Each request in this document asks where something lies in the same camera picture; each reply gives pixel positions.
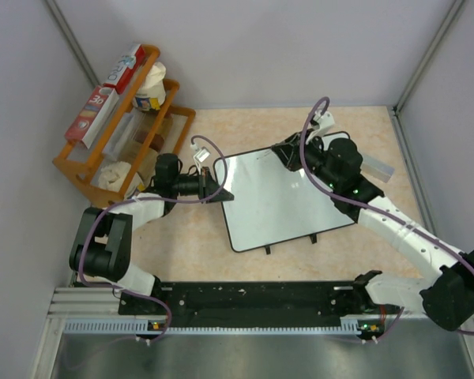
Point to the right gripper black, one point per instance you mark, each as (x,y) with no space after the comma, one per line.
(290,152)

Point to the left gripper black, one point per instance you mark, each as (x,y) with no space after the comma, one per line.
(212,187)

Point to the white whiteboard black frame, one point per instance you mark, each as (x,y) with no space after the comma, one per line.
(272,204)

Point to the white marker pen black cap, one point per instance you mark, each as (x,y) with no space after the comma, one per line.
(265,154)

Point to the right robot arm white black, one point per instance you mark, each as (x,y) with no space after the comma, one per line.
(445,292)

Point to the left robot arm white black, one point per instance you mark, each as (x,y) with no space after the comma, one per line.
(102,247)

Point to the grey whiteboard eraser block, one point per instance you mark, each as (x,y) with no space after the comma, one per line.
(376,168)

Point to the clear box of brown items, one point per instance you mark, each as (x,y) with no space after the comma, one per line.
(129,136)

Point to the orange wooden rack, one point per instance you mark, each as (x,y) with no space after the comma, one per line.
(82,166)

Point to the red white wrap box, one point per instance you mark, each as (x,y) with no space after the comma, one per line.
(93,116)

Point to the red white foil box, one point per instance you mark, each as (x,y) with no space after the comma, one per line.
(125,67)

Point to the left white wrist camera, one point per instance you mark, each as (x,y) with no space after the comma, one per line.
(200,154)

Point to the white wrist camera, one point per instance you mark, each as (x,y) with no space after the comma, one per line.
(200,154)
(321,124)

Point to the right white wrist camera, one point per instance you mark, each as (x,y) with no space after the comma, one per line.
(321,124)

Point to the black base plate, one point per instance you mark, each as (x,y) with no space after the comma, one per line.
(262,304)

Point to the grey slotted cable duct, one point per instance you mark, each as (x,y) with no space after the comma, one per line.
(143,327)

